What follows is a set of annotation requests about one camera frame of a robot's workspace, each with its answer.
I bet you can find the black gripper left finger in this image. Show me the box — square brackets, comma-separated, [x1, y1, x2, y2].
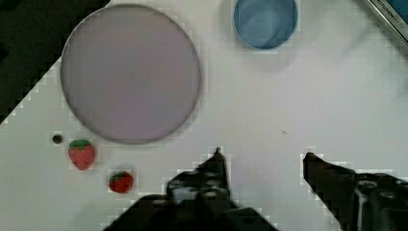
[166, 147, 231, 204]

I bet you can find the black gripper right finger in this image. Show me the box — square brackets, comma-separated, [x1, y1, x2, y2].
[303, 152, 408, 231]

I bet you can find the silver black toaster oven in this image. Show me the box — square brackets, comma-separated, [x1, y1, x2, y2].
[362, 0, 408, 44]

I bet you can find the dark red toy strawberry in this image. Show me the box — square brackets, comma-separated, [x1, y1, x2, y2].
[109, 171, 134, 193]

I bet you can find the light red toy strawberry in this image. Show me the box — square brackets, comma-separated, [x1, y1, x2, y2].
[68, 140, 95, 170]

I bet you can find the round lilac plate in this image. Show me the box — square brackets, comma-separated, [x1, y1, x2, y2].
[61, 4, 202, 144]

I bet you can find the blue cup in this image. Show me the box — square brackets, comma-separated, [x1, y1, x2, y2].
[232, 0, 299, 50]

